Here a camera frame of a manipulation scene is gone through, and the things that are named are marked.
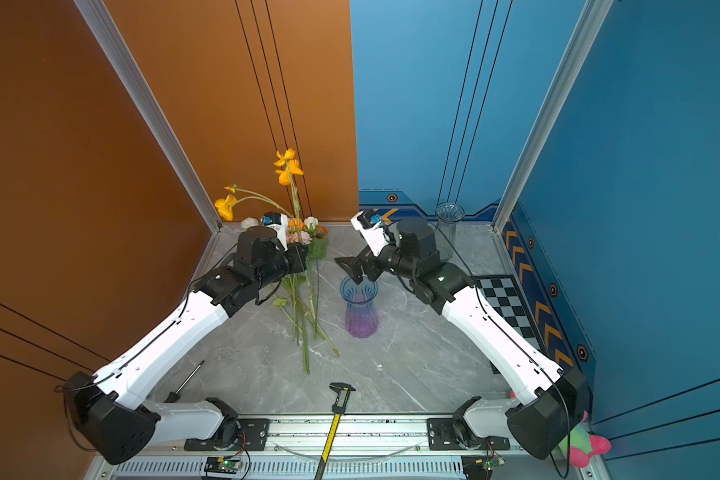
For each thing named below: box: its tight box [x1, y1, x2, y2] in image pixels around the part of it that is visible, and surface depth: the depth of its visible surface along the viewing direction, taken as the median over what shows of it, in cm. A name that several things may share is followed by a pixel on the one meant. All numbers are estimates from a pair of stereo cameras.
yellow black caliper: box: [314, 382, 356, 480], surface depth 79 cm
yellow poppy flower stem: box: [214, 148, 304, 221], surface depth 75 cm
